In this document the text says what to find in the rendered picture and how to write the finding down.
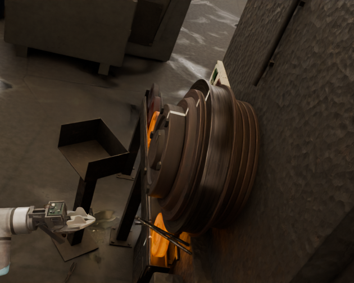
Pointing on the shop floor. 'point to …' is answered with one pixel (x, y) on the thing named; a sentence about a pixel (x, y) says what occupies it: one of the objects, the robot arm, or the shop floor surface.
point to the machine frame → (294, 152)
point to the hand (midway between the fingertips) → (91, 221)
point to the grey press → (156, 28)
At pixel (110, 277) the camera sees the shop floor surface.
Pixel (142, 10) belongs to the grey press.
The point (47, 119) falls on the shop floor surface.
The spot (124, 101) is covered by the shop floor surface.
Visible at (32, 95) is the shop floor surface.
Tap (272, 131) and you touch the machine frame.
